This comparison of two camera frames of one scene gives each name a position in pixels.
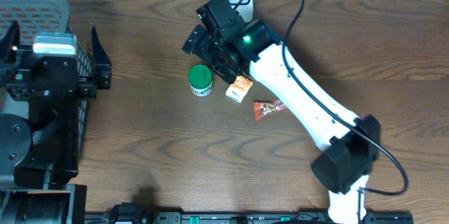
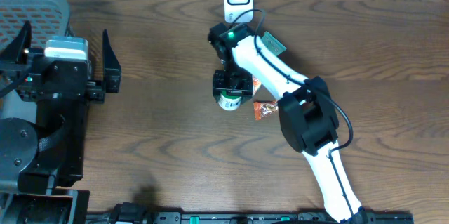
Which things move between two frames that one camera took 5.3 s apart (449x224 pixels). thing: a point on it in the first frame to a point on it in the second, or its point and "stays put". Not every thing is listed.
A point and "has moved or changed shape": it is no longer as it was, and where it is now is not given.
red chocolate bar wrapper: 262,108 stays put
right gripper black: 224,71 to 243,88
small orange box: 239,89 has moved or changed shape
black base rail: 137,213 stays put
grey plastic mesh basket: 48,12 stays put
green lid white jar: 200,79 to 229,102
